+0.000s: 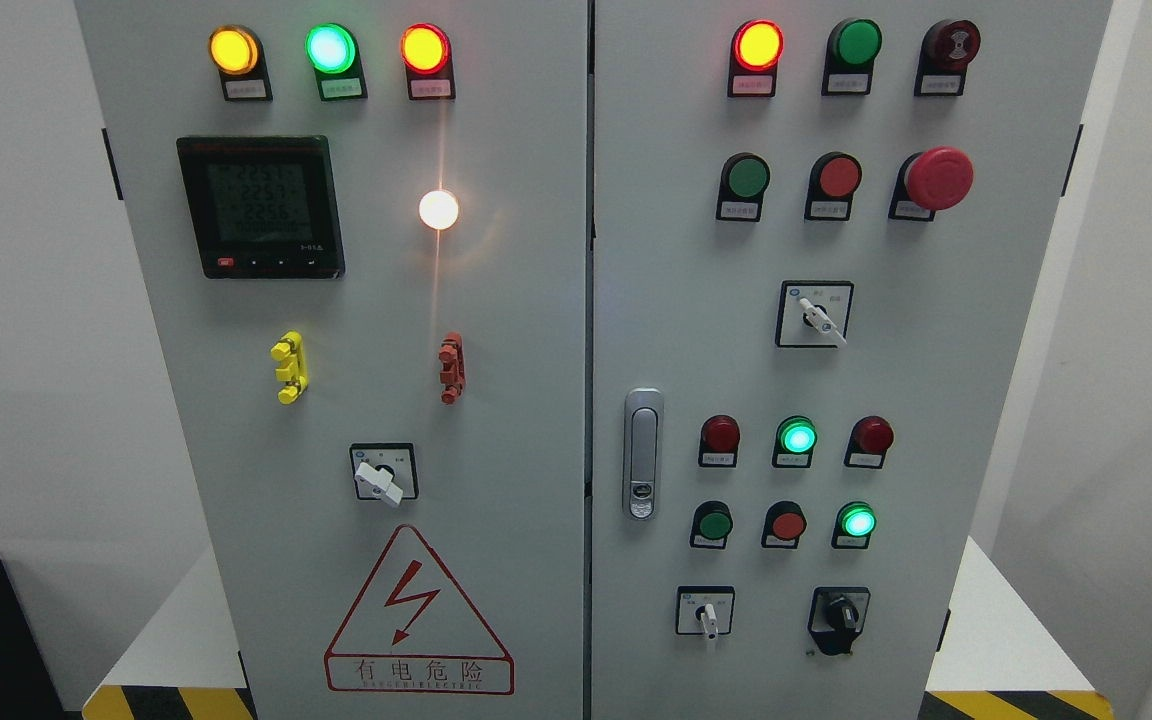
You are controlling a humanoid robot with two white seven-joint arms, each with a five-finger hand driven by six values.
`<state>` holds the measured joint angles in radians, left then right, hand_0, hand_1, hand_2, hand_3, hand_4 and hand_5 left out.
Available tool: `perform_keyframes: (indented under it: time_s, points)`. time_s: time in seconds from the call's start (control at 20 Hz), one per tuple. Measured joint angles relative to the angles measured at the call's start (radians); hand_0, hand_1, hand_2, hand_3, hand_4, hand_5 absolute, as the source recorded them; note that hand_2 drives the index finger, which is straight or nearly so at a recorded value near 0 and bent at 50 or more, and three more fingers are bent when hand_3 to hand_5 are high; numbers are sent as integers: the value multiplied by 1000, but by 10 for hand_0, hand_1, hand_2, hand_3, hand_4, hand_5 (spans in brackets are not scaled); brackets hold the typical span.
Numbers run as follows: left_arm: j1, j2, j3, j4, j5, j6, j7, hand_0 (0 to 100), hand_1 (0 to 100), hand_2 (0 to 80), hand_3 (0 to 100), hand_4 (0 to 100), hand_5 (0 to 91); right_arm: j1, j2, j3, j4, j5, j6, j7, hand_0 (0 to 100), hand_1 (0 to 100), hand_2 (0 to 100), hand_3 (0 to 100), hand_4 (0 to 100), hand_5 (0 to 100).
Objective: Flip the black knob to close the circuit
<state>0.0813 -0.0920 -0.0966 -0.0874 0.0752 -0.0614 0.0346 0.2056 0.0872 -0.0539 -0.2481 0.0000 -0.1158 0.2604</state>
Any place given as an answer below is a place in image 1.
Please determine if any black knob selector switch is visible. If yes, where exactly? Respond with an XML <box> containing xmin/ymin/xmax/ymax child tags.
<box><xmin>806</xmin><ymin>585</ymin><xmax>870</xmax><ymax>655</ymax></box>

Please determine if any red terminal connector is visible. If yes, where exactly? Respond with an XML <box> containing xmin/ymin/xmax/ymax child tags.
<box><xmin>435</xmin><ymin>331</ymin><xmax>467</xmax><ymax>406</ymax></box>

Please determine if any dark red indicator left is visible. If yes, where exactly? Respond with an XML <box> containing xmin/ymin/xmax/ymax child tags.
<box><xmin>698</xmin><ymin>415</ymin><xmax>741</xmax><ymax>468</ymax></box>

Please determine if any dark red indicator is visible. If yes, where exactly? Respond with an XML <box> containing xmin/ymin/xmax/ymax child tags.
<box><xmin>844</xmin><ymin>415</ymin><xmax>893</xmax><ymax>470</ymax></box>
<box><xmin>698</xmin><ymin>415</ymin><xmax>741</xmax><ymax>468</ymax></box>

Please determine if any white glowing indicator light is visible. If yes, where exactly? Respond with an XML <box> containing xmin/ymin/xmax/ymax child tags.
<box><xmin>419</xmin><ymin>190</ymin><xmax>461</xmax><ymax>232</ymax></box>

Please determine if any green push button lower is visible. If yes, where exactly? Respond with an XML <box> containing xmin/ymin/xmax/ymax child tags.
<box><xmin>689</xmin><ymin>500</ymin><xmax>733</xmax><ymax>550</ymax></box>

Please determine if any green lit indicator middle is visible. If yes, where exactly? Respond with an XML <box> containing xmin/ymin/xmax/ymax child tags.
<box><xmin>772</xmin><ymin>415</ymin><xmax>818</xmax><ymax>468</ymax></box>

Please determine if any green push button upper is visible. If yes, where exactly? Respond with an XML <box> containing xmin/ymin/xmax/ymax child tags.
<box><xmin>717</xmin><ymin>152</ymin><xmax>771</xmax><ymax>222</ymax></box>

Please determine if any grey left cabinet door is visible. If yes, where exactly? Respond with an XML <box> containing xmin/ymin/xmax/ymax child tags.
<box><xmin>76</xmin><ymin>1</ymin><xmax>589</xmax><ymax>719</ymax></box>

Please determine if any grey cabinet door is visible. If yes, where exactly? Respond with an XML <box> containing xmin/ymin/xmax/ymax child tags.
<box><xmin>76</xmin><ymin>1</ymin><xmax>589</xmax><ymax>719</ymax></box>
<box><xmin>590</xmin><ymin>1</ymin><xmax>1112</xmax><ymax>719</ymax></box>

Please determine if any red push button lower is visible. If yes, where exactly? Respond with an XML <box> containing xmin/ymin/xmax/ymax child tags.
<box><xmin>761</xmin><ymin>500</ymin><xmax>806</xmax><ymax>550</ymax></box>

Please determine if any red push button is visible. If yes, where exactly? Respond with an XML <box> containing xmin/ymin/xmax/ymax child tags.
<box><xmin>761</xmin><ymin>500</ymin><xmax>806</xmax><ymax>550</ymax></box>
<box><xmin>804</xmin><ymin>152</ymin><xmax>863</xmax><ymax>222</ymax></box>

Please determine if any grey right cabinet door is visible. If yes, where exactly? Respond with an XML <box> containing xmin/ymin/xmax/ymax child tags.
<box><xmin>590</xmin><ymin>1</ymin><xmax>1112</xmax><ymax>719</ymax></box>

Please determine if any yellow terminal connector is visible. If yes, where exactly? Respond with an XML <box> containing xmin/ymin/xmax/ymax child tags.
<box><xmin>270</xmin><ymin>331</ymin><xmax>308</xmax><ymax>406</ymax></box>

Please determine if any dark red indicator right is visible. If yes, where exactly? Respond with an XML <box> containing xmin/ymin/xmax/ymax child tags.
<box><xmin>844</xmin><ymin>415</ymin><xmax>893</xmax><ymax>470</ymax></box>

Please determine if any red electrical danger sign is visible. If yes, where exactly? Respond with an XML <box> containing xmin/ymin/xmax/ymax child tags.
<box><xmin>323</xmin><ymin>524</ymin><xmax>515</xmax><ymax>696</ymax></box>

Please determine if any red push button upper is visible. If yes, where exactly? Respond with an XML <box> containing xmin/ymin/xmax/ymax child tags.
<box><xmin>804</xmin><ymin>152</ymin><xmax>863</xmax><ymax>222</ymax></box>

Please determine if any green lit push button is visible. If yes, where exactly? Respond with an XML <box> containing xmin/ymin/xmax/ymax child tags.
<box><xmin>831</xmin><ymin>501</ymin><xmax>877</xmax><ymax>550</ymax></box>

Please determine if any red indicator light top left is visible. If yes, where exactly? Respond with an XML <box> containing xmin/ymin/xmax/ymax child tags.
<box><xmin>399</xmin><ymin>23</ymin><xmax>456</xmax><ymax>101</ymax></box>

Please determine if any black digital power meter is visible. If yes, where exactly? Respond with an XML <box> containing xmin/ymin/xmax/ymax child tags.
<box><xmin>175</xmin><ymin>135</ymin><xmax>346</xmax><ymax>279</ymax></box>

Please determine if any red lit indicator top right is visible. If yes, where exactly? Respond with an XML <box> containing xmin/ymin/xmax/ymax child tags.
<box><xmin>727</xmin><ymin>18</ymin><xmax>785</xmax><ymax>97</ymax></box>

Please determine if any green indicator light top left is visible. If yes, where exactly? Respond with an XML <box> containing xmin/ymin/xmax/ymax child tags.
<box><xmin>305</xmin><ymin>22</ymin><xmax>369</xmax><ymax>103</ymax></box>

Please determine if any red emergency stop button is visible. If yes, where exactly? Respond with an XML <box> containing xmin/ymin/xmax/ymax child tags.
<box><xmin>888</xmin><ymin>146</ymin><xmax>973</xmax><ymax>222</ymax></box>

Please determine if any green unlit indicator top right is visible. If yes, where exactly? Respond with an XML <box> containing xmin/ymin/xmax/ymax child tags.
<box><xmin>820</xmin><ymin>18</ymin><xmax>882</xmax><ymax>96</ymax></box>

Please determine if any yellow indicator light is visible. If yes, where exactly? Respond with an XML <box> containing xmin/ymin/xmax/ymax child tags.
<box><xmin>207</xmin><ymin>24</ymin><xmax>273</xmax><ymax>103</ymax></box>

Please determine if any red buzzer alarm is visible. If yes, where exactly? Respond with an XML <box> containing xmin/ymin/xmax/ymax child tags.
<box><xmin>914</xmin><ymin>18</ymin><xmax>982</xmax><ymax>97</ymax></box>

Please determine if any silver door handle lock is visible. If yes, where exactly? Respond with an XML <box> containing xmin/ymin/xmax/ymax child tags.
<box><xmin>622</xmin><ymin>388</ymin><xmax>664</xmax><ymax>521</ymax></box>

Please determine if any white selector switch left door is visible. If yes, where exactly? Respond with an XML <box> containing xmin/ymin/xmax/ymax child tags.
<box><xmin>349</xmin><ymin>442</ymin><xmax>420</xmax><ymax>509</ymax></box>

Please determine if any white selector switch upper right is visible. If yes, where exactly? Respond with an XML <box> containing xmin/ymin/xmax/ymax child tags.
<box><xmin>774</xmin><ymin>281</ymin><xmax>855</xmax><ymax>348</ymax></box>

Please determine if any white selector switch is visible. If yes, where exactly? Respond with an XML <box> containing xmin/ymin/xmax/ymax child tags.
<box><xmin>774</xmin><ymin>281</ymin><xmax>855</xmax><ymax>348</ymax></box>
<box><xmin>675</xmin><ymin>585</ymin><xmax>736</xmax><ymax>653</ymax></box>

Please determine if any white selector switch lower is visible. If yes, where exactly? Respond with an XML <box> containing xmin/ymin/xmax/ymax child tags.
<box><xmin>675</xmin><ymin>585</ymin><xmax>736</xmax><ymax>653</ymax></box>

